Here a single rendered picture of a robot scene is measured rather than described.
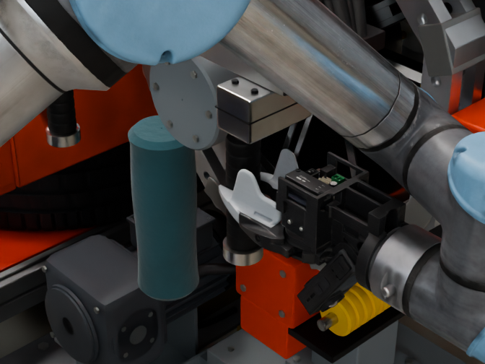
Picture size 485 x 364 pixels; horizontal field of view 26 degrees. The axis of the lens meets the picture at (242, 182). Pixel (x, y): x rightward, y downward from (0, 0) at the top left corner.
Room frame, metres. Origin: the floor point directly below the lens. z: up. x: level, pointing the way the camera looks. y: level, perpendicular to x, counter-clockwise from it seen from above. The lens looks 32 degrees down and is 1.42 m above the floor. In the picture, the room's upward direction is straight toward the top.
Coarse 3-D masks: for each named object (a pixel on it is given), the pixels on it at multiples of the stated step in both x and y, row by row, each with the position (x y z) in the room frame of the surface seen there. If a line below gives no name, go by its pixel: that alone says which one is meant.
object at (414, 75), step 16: (368, 0) 1.23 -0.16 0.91; (384, 0) 1.19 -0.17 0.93; (368, 16) 1.21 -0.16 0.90; (384, 16) 1.19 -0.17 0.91; (400, 16) 1.17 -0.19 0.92; (400, 32) 1.23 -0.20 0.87; (384, 48) 1.21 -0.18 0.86; (400, 48) 1.23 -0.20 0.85; (400, 64) 1.17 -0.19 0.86; (416, 64) 1.16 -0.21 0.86; (416, 80) 1.15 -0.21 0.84; (288, 128) 1.38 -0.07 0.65; (304, 128) 1.29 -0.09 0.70; (320, 128) 1.40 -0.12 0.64; (272, 144) 1.34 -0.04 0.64; (288, 144) 1.31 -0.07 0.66; (304, 144) 1.29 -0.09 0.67; (320, 144) 1.37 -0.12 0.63; (336, 144) 1.37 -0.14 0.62; (352, 144) 1.22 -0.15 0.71; (272, 160) 1.31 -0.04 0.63; (304, 160) 1.31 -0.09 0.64; (320, 160) 1.33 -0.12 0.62; (352, 160) 1.22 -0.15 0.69; (368, 160) 1.34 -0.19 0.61; (352, 176) 1.22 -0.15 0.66; (384, 176) 1.29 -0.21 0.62; (400, 192) 1.22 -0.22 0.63
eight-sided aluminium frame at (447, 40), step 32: (416, 0) 1.03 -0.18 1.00; (448, 0) 1.05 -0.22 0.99; (416, 32) 1.03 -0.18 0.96; (448, 32) 1.00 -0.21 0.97; (480, 32) 1.02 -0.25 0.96; (448, 64) 0.99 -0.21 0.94; (480, 64) 1.02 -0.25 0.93; (448, 96) 0.99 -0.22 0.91; (480, 96) 1.03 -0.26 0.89; (224, 160) 1.32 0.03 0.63; (416, 224) 1.00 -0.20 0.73
